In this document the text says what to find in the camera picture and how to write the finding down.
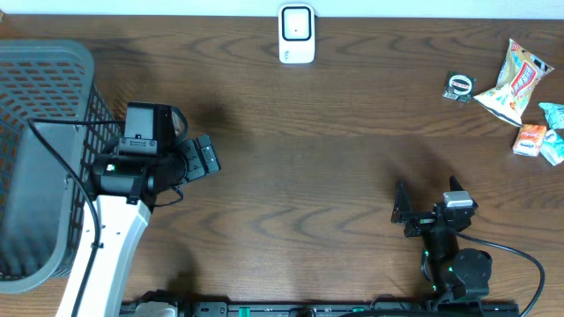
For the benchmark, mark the grey plastic shopping basket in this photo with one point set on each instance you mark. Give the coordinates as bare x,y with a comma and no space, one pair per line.
41,206

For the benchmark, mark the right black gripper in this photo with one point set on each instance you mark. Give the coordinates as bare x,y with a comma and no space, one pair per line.
420,220

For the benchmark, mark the white barcode scanner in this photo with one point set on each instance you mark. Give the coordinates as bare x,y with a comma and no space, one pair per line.
296,34

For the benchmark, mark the mint green pack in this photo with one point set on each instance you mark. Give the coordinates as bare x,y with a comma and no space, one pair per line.
554,114

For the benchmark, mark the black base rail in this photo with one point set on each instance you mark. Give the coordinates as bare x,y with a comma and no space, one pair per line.
223,309

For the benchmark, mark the round tape roll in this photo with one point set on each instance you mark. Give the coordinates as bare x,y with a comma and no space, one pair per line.
459,87

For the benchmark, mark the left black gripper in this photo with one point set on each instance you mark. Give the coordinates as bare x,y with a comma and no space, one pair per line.
196,152

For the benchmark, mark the orange small carton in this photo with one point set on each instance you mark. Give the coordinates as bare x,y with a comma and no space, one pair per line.
529,140

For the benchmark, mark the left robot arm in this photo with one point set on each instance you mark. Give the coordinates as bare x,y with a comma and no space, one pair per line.
154,154

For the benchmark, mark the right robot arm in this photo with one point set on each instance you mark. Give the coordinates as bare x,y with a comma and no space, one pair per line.
459,276

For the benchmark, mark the yellow snack bag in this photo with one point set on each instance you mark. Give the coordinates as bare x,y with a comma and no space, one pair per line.
520,73

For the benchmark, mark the teal small carton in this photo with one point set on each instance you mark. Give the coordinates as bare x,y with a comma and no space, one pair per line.
552,148

